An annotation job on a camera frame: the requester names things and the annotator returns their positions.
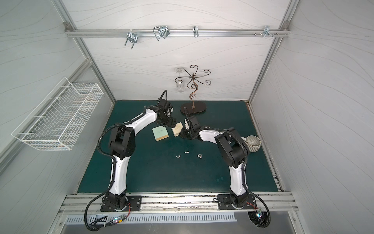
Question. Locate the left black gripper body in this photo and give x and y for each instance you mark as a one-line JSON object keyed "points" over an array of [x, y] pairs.
{"points": [[168, 117]]}

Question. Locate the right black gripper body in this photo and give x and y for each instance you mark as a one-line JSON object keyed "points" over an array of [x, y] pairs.
{"points": [[188, 132]]}

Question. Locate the small cream jewelry box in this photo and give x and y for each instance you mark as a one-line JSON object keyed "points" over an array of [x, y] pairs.
{"points": [[177, 129]]}

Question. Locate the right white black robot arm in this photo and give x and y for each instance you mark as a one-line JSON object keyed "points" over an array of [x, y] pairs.
{"points": [[234, 152]]}

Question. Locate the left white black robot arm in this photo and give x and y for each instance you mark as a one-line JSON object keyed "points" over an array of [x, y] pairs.
{"points": [[118, 143]]}

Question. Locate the mint green jewelry box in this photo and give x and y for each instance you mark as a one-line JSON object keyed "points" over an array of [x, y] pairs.
{"points": [[160, 133]]}

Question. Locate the bronze swirl jewelry stand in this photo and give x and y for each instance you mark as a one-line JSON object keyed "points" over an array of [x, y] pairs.
{"points": [[194, 106]]}

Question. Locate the grey ribbed ceramic cup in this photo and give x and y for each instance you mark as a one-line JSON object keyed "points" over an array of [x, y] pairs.
{"points": [[253, 143]]}

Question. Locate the metal hook clamp left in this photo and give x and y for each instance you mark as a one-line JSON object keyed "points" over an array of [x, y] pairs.
{"points": [[131, 38]]}

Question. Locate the metal hook clamp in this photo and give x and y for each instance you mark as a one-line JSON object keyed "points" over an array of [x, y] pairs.
{"points": [[131, 38], [161, 31]]}

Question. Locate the metal hook clamp centre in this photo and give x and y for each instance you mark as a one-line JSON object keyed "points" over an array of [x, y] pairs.
{"points": [[161, 31]]}

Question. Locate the metal clamp right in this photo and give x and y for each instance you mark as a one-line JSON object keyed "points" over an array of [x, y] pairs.
{"points": [[266, 33]]}

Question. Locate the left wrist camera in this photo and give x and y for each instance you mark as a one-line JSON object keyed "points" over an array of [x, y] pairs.
{"points": [[165, 105]]}

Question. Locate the clear glass on wall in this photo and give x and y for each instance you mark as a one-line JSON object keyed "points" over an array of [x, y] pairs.
{"points": [[180, 85]]}

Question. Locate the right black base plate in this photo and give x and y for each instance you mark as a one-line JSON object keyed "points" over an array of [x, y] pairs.
{"points": [[225, 201]]}

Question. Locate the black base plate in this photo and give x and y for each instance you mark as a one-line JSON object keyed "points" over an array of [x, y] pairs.
{"points": [[132, 203], [225, 201]]}

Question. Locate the metal ring clamp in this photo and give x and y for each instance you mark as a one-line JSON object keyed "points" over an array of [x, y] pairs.
{"points": [[195, 31]]}

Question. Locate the white slotted cable duct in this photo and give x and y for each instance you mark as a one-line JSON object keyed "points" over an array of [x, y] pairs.
{"points": [[147, 218]]}

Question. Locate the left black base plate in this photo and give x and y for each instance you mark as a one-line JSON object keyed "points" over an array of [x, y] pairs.
{"points": [[132, 203]]}

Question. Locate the white wire basket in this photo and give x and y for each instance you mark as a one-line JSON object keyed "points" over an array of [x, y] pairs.
{"points": [[57, 122]]}

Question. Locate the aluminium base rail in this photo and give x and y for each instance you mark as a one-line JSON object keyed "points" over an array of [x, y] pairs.
{"points": [[178, 203]]}

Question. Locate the aluminium overhead rail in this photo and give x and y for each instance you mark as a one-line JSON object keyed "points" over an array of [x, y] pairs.
{"points": [[174, 33]]}

